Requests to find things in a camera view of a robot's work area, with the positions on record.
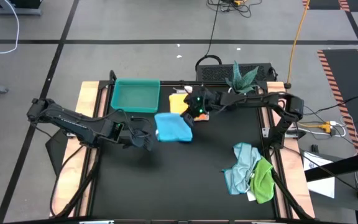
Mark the snake plant in white pot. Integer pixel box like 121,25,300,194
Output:
224,60,260,95

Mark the orange microfiber towel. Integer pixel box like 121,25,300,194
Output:
168,93,210,121

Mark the long black cable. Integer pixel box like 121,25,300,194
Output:
194,0,223,72

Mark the teal plastic bin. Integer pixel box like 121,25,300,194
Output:
110,78,161,113

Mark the white paper sheet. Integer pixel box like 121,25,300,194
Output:
303,151,336,199

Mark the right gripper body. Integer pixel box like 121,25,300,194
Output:
183,86,222,114

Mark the white power cable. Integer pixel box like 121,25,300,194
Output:
293,116,347,138

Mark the wooden side board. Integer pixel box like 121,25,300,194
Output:
265,81,316,218
50,81,101,218

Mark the pale blue teal-edged towel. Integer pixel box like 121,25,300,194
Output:
222,142,262,202

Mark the black rig frame beam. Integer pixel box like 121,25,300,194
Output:
305,149,358,183

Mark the yellow cable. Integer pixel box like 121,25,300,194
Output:
286,0,310,90

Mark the black vented computer case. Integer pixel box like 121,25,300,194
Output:
195,63,276,83

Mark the black orange-striped floor mat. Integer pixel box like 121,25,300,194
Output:
317,49,358,153
303,0,358,12

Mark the green microfiber towel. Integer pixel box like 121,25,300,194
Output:
249,157,275,205

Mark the black table frame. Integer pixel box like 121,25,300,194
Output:
79,80,291,224

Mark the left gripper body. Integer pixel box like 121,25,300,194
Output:
121,119,154,149

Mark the bright blue microfiber towel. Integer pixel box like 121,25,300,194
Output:
154,112,194,143

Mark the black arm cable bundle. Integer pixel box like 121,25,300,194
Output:
264,149,313,220
50,146,101,218

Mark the black cable tangle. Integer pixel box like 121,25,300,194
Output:
206,0,262,18

